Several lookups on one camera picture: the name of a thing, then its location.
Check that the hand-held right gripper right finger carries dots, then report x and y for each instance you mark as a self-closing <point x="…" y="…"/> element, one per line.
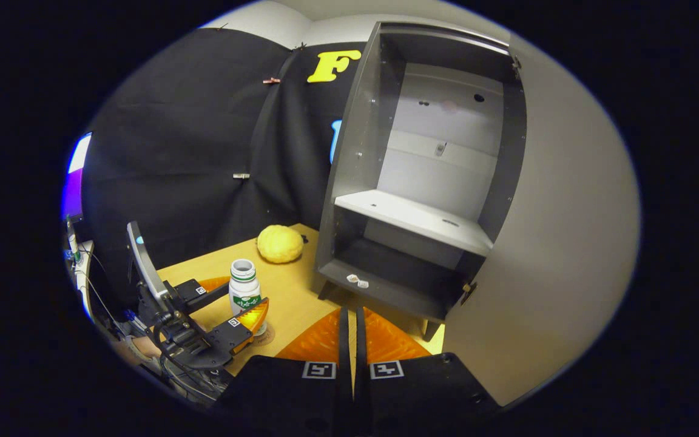
<point x="360" y="340"/>

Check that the yellow round sponge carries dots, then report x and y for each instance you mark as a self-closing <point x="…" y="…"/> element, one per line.
<point x="280" y="244"/>

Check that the round brown coaster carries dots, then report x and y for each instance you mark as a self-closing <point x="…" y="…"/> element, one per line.
<point x="264" y="337"/>

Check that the white bottle with green label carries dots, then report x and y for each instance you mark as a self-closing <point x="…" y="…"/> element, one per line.
<point x="243" y="288"/>

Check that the pink clip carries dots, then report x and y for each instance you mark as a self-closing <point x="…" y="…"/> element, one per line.
<point x="271" y="80"/>

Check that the black backdrop cloth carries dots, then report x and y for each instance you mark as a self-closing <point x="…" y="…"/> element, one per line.
<point x="173" y="133"/>

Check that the lit monitor screen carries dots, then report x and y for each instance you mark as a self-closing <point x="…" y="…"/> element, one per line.
<point x="76" y="182"/>

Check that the beige cabinet door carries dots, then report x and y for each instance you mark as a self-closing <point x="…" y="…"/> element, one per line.
<point x="568" y="243"/>

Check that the grey cabinet shelf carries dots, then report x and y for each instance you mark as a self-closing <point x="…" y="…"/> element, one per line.
<point x="416" y="218"/>

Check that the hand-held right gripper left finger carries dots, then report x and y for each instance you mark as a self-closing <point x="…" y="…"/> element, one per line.
<point x="343" y="340"/>

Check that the dark grey cabinet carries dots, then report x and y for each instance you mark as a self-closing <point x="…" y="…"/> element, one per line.
<point x="355" y="152"/>

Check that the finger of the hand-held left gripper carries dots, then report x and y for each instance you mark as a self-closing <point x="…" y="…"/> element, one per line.
<point x="225" y="335"/>
<point x="195" y="292"/>

